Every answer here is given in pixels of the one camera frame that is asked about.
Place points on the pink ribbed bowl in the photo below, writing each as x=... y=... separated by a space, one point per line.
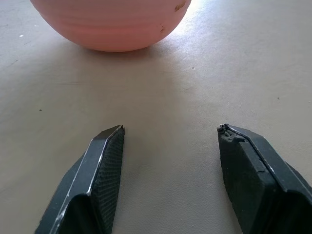
x=109 y=24

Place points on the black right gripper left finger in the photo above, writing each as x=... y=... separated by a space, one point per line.
x=90 y=185

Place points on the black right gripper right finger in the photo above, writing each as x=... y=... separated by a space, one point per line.
x=258 y=185

